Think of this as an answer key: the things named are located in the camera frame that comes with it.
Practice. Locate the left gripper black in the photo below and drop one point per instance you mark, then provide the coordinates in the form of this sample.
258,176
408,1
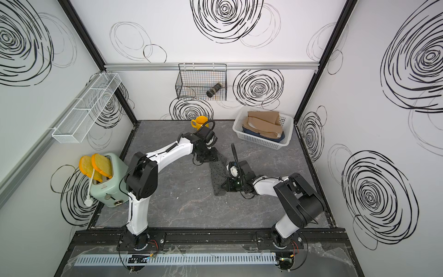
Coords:
213,158

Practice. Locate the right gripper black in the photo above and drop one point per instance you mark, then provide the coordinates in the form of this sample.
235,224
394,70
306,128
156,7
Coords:
229,188

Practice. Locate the dark perforated mat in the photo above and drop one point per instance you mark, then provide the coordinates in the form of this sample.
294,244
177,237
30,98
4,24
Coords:
219,174

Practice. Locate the blue denim skirt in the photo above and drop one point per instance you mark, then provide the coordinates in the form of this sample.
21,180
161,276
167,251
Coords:
272,133

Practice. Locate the white perforated plastic basket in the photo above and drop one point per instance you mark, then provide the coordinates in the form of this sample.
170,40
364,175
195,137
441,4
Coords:
285,121

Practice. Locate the tan brown skirt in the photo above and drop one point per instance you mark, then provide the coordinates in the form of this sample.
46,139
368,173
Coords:
260,119

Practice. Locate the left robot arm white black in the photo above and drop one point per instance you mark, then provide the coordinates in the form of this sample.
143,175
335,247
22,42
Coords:
142,176

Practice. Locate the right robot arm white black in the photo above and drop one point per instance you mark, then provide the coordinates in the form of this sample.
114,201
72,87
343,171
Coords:
300,201

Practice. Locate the yellow mug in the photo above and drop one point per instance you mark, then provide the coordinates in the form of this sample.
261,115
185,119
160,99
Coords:
199,122

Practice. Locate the dark cylindrical bottle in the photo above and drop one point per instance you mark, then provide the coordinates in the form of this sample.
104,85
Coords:
214,90

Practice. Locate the mint green toaster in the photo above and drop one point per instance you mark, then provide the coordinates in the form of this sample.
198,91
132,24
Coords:
112,192

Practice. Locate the right toast slice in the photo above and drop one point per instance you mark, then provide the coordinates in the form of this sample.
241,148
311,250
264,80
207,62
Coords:
102,165

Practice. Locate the toast slice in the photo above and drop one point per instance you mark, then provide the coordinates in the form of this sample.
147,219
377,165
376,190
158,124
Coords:
85,166
102,165

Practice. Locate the left toast slice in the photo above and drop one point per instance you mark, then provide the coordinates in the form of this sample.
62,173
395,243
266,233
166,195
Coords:
85,166

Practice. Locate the black wire wall basket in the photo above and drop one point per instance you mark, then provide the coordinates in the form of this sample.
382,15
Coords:
194,79

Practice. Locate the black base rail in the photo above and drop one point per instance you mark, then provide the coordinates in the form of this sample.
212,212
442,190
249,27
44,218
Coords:
162,238

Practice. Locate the white slotted cable duct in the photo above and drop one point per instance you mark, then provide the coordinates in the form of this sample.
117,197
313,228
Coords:
176,259

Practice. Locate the white wire wall shelf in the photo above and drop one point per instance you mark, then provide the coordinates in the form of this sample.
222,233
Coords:
96,105

